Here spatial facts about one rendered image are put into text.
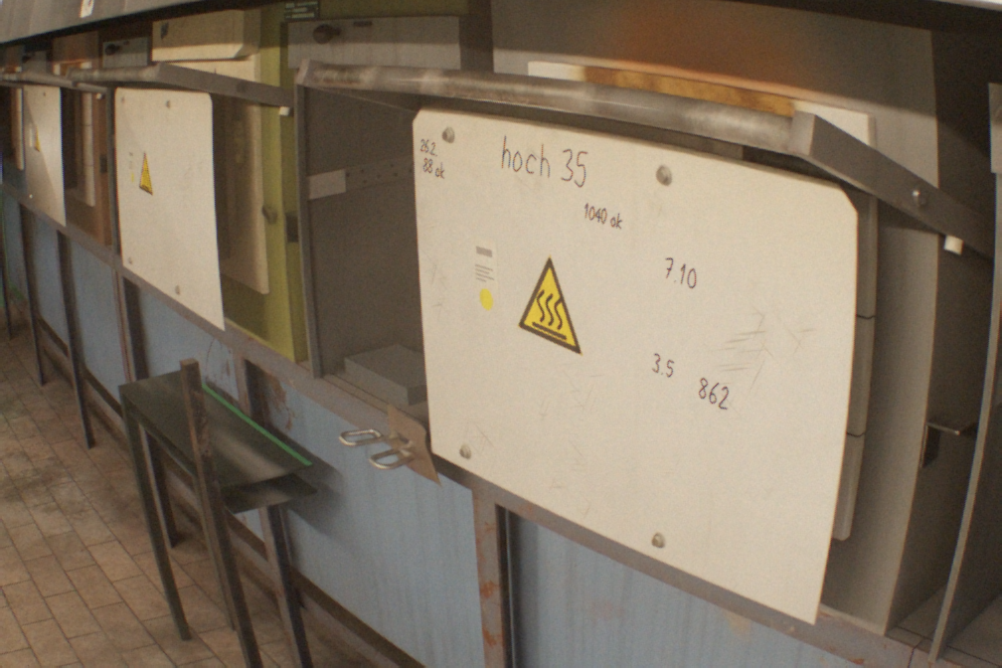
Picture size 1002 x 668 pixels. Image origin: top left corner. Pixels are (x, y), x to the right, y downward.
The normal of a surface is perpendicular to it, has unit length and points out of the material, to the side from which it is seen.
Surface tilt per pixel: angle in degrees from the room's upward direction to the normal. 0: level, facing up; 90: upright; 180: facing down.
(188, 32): 90
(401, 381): 0
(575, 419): 90
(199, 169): 90
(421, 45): 90
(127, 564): 0
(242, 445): 0
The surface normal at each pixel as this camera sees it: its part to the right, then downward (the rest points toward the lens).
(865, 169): 0.60, 0.21
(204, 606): -0.04, -0.96
